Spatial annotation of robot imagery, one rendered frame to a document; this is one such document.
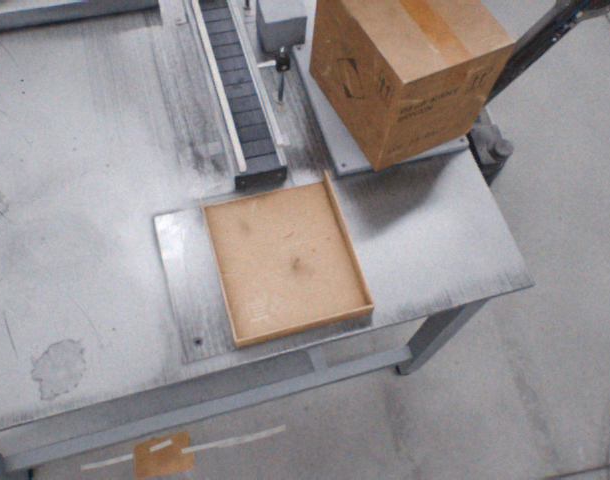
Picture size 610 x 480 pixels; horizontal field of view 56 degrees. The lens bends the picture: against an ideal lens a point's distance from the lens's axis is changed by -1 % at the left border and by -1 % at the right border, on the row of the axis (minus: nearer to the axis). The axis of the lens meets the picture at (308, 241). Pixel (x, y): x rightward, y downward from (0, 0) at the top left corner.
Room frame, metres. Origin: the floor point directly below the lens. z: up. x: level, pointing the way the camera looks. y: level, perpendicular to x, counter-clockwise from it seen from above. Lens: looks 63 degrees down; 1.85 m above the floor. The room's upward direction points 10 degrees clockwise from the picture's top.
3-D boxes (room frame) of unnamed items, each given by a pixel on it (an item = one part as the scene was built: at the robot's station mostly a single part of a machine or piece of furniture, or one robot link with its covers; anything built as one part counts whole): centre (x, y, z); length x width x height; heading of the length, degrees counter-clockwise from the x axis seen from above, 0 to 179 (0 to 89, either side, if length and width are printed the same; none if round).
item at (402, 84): (0.87, -0.12, 0.99); 0.30 x 0.24 x 0.27; 36
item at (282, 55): (0.83, 0.13, 0.91); 0.07 x 0.03 x 0.16; 115
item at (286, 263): (0.46, 0.04, 0.85); 0.30 x 0.26 x 0.04; 25
